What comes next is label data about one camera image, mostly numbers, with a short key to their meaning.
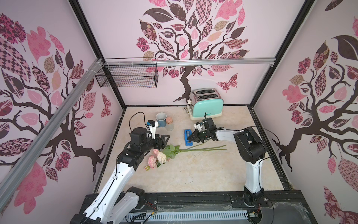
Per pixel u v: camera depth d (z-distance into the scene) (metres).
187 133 0.96
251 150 0.54
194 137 0.88
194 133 0.90
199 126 0.90
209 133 0.80
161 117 1.03
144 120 0.63
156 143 0.66
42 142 0.50
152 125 0.65
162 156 0.84
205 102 1.03
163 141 0.67
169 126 1.06
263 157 0.56
